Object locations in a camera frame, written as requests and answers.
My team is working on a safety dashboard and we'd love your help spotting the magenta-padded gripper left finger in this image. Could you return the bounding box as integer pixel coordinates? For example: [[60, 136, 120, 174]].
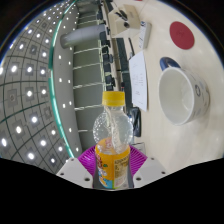
[[55, 146, 99, 189]]

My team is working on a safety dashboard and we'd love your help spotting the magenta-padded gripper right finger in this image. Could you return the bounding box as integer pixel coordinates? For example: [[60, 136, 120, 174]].
[[126, 145, 167, 190]]

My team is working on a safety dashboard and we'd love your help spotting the yellow-capped orange drink bottle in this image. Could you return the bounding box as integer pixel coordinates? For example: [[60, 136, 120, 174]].
[[92, 90, 134, 191]]

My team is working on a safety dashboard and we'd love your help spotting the black desk phone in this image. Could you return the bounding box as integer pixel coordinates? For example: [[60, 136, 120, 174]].
[[128, 106, 143, 138]]

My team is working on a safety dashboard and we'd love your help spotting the white paper sheet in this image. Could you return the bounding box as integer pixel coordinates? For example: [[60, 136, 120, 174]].
[[128, 50, 149, 112]]

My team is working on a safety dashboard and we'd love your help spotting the group of ceiling lights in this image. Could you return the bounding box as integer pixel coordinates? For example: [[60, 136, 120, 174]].
[[0, 0, 88, 164]]

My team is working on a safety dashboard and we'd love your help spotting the row of black office chairs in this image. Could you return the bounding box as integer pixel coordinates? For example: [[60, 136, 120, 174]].
[[96, 0, 118, 93]]

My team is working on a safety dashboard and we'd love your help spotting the long curved conference desk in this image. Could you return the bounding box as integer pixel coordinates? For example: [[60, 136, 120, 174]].
[[103, 0, 134, 108]]

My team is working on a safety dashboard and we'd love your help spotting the white power strip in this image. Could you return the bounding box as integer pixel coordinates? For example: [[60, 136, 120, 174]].
[[137, 20, 153, 50]]

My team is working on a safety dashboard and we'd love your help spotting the flat round red coaster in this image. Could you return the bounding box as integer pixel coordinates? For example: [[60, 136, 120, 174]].
[[168, 20, 196, 51]]

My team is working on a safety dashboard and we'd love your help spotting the white mug with blue handle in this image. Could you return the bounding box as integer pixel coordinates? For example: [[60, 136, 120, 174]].
[[157, 56, 211, 127]]

